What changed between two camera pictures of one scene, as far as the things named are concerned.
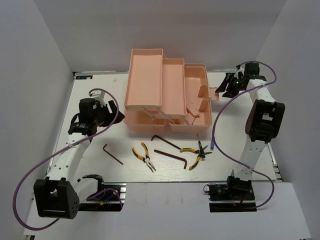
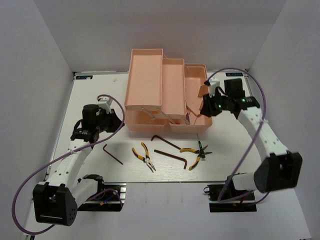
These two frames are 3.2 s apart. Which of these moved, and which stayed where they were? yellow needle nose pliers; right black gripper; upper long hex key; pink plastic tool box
Moved: right black gripper
Stayed: pink plastic tool box; upper long hex key; yellow needle nose pliers
